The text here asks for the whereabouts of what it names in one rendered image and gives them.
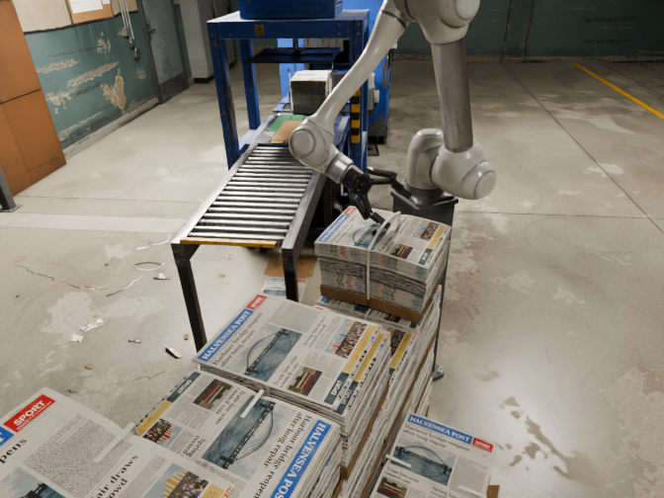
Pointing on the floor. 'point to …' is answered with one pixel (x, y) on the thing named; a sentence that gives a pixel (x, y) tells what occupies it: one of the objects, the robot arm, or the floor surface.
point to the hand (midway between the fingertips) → (396, 209)
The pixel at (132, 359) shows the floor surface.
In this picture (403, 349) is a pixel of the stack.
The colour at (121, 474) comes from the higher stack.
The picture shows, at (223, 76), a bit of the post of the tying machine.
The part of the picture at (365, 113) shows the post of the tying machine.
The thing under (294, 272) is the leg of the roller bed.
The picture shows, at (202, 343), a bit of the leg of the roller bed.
